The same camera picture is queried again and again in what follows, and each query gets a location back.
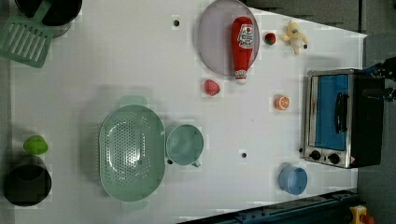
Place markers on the green plastic mug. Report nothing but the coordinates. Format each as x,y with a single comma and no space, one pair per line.
184,145

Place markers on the blue plastic cup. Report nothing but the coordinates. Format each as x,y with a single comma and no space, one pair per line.
293,179

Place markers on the grey round plate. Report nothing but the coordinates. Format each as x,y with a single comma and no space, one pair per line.
215,33

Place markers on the green pepper toy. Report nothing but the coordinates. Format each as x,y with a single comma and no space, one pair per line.
36,145

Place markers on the black round pan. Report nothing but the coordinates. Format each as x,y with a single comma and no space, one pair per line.
60,12

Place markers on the silver black toaster oven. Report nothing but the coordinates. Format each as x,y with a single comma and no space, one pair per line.
343,119

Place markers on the orange slice toy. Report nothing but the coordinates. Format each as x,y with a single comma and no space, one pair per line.
282,102

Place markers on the black cylindrical pot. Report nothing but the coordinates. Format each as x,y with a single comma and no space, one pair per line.
28,182

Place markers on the large red strawberry toy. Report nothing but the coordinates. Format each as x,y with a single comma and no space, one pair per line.
212,88

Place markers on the yellow plush banana toy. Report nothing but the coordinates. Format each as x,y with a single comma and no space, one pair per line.
294,37

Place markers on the red plush ketchup bottle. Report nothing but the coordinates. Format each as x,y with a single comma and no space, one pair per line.
242,47

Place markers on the green perforated colander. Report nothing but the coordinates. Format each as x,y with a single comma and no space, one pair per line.
131,144

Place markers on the small red strawberry toy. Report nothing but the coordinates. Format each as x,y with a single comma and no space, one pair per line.
270,39

